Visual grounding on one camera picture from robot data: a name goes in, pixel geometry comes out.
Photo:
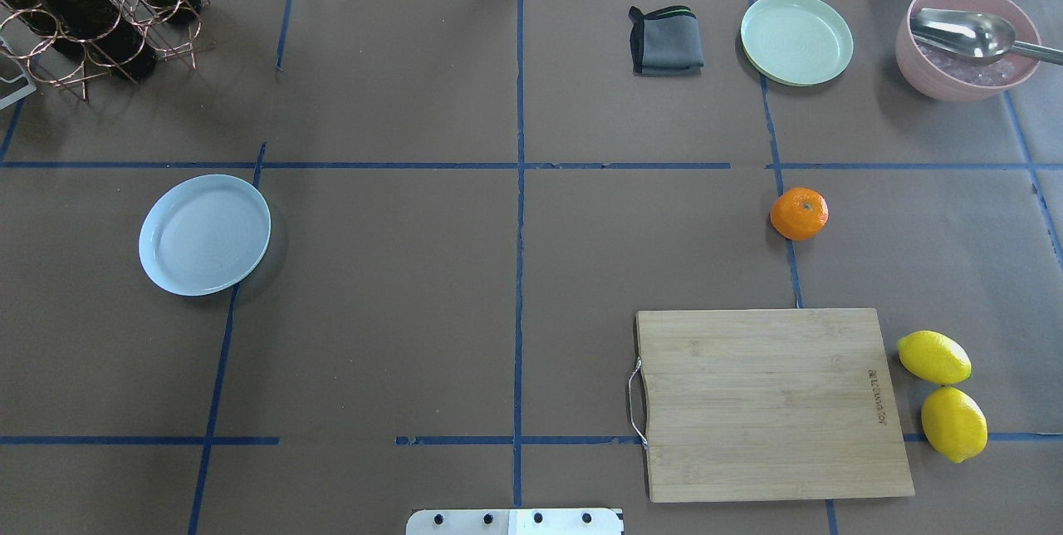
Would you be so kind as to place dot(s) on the light blue plate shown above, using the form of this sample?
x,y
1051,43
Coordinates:
x,y
204,235

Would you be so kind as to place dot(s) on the light green plate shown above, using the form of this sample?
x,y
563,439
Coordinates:
x,y
798,43

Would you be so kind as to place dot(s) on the folded grey cloth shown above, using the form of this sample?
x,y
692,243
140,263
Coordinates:
x,y
666,42

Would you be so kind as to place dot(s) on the orange fruit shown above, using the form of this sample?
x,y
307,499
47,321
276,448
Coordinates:
x,y
799,213

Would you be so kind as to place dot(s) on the bamboo cutting board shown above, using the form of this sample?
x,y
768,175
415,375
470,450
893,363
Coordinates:
x,y
751,405

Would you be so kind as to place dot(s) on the upper yellow lemon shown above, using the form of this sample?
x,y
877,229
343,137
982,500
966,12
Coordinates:
x,y
934,357

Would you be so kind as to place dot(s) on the yellow lemon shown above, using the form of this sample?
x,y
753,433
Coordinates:
x,y
934,357
953,424

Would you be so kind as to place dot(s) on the pink bowl with ice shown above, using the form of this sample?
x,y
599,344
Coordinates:
x,y
949,78

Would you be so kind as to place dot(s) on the lower yellow lemon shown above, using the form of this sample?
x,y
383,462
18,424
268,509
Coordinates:
x,y
953,424

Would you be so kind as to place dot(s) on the large metal spoon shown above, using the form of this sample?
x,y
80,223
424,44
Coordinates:
x,y
976,35

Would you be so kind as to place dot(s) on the dark green wine bottle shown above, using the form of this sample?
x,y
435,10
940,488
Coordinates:
x,y
108,38

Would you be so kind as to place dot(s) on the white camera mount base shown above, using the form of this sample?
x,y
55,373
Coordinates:
x,y
517,521

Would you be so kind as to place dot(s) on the copper wire bottle rack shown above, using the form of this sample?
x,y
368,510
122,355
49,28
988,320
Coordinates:
x,y
66,44

